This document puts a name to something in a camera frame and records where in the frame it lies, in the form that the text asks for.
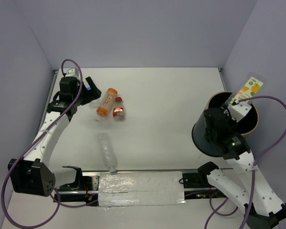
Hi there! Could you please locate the orange drink bottle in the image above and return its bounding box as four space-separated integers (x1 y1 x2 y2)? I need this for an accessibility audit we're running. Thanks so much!
96 88 118 117

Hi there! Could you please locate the clear crushed plastic bottle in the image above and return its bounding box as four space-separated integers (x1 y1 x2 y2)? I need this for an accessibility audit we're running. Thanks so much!
97 133 117 174

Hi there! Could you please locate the green orange label bottle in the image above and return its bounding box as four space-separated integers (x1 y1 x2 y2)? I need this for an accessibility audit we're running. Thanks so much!
226 73 267 104

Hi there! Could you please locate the blue label water bottle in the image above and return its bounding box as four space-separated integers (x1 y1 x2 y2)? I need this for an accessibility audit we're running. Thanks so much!
87 87 99 109

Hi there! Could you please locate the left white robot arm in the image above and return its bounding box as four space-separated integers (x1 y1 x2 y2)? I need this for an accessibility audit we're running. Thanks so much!
8 76 102 197

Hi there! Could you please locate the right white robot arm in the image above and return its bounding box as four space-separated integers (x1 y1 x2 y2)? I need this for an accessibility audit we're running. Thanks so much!
197 108 286 229

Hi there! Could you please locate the black round bin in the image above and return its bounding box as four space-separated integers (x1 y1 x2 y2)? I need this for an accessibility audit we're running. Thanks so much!
192 92 259 159

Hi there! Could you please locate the red cap small bottle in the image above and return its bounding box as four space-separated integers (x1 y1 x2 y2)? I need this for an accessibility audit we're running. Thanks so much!
112 97 124 121

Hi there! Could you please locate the silver foil tape sheet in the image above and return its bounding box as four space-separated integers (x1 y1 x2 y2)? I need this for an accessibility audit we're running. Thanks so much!
98 171 185 207

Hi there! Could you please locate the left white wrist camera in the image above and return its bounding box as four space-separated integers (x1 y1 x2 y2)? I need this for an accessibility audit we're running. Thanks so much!
65 67 80 78

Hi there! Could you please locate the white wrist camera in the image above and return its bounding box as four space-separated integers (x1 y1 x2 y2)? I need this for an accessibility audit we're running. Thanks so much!
65 67 80 78
228 101 252 123

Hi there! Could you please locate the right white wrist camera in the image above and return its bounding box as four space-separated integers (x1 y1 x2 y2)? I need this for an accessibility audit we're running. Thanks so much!
228 101 252 123

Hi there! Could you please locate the black metal base rail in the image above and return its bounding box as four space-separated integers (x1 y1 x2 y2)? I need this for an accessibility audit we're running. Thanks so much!
58 169 225 207

